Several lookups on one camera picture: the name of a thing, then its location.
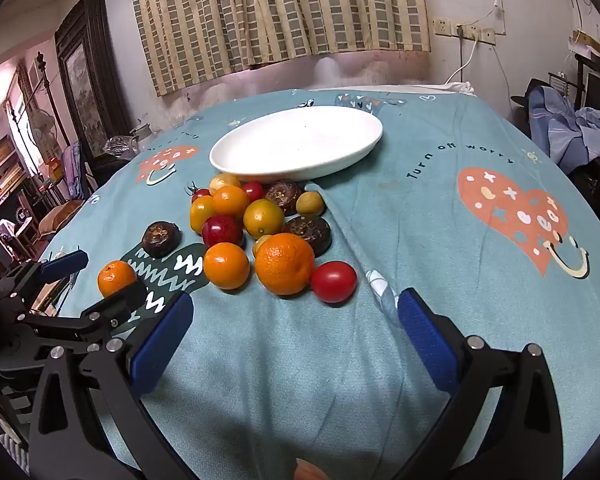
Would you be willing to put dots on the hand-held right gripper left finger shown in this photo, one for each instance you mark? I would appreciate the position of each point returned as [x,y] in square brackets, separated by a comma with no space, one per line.
[160,345]

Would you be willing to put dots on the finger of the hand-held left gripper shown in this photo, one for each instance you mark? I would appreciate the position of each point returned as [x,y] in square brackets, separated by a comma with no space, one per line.
[125,302]
[65,264]

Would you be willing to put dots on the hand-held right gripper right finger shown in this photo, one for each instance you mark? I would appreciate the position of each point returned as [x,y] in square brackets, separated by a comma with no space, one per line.
[425,340]

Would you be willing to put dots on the small mandarin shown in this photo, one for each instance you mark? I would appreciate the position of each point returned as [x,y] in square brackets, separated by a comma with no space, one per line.
[116,278]

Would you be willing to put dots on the dark brown round fruit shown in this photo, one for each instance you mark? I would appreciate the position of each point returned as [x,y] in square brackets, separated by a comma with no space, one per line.
[161,239]
[283,197]
[310,230]

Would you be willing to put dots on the large red tomato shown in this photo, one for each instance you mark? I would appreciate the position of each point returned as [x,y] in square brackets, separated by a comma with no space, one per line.
[333,282]

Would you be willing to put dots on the orange tomato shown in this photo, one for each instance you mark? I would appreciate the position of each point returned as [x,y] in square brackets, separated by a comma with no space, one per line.
[231,201]

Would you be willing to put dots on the large orange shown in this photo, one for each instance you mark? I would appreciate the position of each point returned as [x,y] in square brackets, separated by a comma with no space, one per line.
[284,263]

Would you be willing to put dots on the pale yellow small fruit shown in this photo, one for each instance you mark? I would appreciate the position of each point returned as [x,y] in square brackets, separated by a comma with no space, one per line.
[224,180]

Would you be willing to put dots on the yellow-green tomato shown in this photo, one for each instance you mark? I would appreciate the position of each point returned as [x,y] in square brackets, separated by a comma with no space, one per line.
[263,218]

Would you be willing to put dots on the small greenish-yellow fruit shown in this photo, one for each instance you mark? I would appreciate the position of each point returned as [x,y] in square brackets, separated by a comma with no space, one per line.
[310,202]

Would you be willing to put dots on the white oval plate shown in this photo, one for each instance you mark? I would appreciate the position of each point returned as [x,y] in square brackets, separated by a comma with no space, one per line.
[300,142]

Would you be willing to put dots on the person's left forearm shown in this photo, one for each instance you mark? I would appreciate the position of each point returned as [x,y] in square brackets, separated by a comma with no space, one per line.
[5,440]

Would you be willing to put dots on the person's right hand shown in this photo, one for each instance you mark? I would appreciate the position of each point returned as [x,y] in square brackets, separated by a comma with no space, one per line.
[310,472]

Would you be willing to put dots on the brown cushioned stool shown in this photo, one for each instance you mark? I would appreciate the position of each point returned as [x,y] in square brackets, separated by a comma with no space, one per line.
[60,217]

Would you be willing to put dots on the teal printed blanket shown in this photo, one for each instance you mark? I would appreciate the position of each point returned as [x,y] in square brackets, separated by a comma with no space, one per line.
[430,240]

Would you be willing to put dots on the medium smooth mandarin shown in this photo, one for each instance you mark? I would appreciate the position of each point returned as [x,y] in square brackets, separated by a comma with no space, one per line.
[226,266]

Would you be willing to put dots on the yellow-orange tomato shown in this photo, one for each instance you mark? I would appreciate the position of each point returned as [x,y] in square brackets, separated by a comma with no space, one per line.
[200,212]

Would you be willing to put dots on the dark red plum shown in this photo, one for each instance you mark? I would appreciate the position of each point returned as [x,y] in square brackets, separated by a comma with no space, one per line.
[222,230]

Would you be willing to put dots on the clear plastic bag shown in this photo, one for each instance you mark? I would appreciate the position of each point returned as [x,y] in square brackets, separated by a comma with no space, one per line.
[120,145]

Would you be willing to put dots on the white standing fan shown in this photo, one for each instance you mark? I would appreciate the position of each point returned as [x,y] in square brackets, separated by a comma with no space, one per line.
[42,127]

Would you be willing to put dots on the tiny yellow fruit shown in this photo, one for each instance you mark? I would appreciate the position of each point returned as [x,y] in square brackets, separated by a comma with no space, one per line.
[260,242]

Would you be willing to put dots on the dark wood framed painting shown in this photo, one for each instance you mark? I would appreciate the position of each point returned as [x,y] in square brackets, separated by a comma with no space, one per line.
[87,80]

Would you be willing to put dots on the blue clothes pile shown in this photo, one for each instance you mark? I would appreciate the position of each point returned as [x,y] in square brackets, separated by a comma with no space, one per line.
[570,125]

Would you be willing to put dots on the black hat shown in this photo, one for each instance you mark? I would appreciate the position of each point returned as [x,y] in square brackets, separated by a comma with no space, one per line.
[525,95]

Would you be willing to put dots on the checked curtain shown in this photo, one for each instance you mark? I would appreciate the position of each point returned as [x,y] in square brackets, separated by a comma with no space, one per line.
[280,10]

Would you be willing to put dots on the wall socket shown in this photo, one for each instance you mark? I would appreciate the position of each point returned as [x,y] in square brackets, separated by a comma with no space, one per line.
[467,32]
[488,35]
[441,27]

